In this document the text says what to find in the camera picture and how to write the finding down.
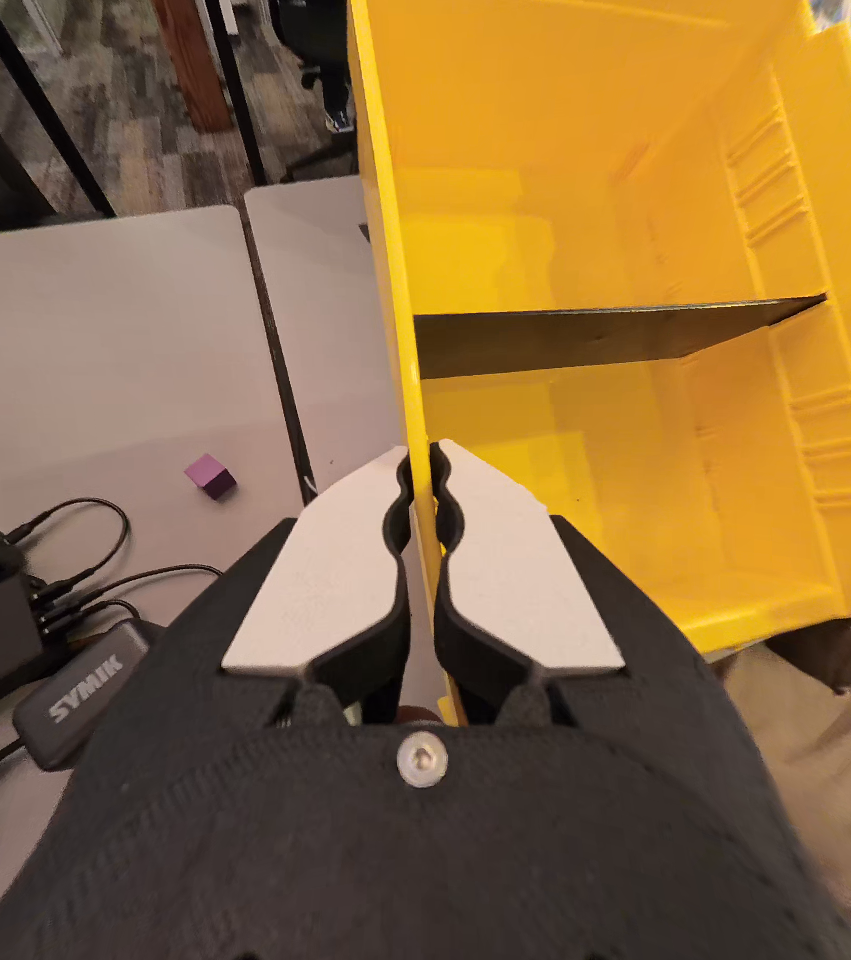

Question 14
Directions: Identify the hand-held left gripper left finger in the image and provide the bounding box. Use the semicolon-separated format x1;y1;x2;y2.
221;444;415;706

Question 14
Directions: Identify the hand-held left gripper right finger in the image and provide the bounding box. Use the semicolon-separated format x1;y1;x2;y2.
429;438;628;723

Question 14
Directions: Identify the yellow plastic bin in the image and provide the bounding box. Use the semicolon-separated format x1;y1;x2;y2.
346;0;851;729

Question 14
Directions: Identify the purple cube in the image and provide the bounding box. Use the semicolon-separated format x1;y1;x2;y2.
184;453;238;502

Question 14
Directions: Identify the dark grey power adapter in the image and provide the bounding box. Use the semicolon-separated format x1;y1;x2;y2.
13;618;164;772

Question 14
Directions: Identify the black metal frame post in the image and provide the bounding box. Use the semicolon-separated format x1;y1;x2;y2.
206;0;271;186
0;0;118;219

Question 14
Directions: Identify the brown wooden post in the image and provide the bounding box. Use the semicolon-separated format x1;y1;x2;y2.
151;0;235;135

